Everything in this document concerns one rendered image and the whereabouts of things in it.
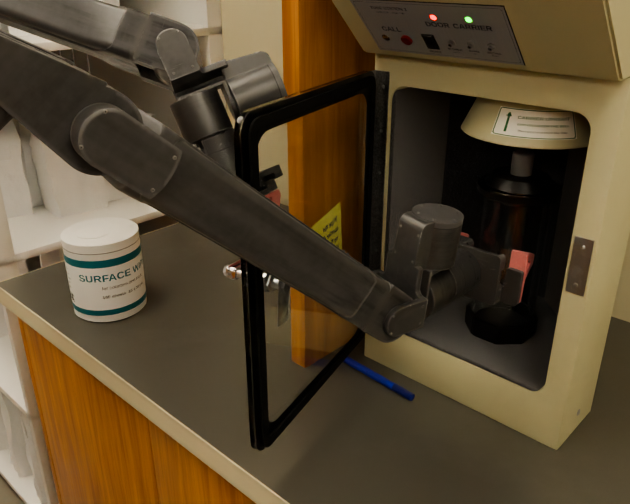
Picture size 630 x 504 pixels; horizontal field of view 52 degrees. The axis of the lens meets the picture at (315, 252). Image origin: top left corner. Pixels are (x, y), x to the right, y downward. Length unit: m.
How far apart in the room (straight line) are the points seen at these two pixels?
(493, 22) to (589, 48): 0.09
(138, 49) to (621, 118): 0.51
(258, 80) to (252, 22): 0.95
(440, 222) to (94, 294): 0.67
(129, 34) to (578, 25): 0.46
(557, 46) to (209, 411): 0.64
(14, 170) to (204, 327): 0.80
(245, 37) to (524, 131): 1.04
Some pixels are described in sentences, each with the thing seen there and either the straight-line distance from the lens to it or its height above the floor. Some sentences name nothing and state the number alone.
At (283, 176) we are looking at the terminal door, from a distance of 0.68.
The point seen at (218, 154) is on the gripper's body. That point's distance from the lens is 0.73.
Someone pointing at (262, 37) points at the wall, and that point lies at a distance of 1.66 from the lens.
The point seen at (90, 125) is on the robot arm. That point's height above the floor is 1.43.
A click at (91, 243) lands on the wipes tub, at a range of 1.13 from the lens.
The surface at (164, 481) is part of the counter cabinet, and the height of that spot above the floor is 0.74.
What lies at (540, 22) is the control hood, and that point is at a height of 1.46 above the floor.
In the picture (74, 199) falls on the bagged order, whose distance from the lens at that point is 1.75.
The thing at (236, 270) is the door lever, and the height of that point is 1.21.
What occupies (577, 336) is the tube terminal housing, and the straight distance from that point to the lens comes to 0.82.
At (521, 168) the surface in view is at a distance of 0.89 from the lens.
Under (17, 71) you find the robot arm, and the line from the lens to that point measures 0.42.
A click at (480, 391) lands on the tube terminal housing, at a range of 0.93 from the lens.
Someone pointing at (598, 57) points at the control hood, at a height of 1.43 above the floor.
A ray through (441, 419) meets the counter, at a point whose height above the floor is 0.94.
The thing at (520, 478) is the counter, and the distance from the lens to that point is 0.87.
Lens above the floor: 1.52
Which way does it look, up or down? 25 degrees down
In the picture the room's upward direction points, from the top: straight up
